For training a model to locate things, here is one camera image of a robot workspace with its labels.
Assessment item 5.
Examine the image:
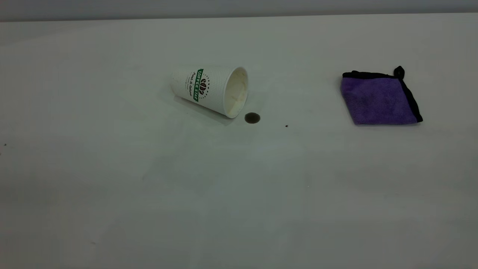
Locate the white paper coffee cup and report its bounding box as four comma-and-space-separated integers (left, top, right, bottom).
170, 66, 249, 119

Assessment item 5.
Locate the purple cloth with black trim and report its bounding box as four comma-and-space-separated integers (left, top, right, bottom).
340, 66, 423, 126

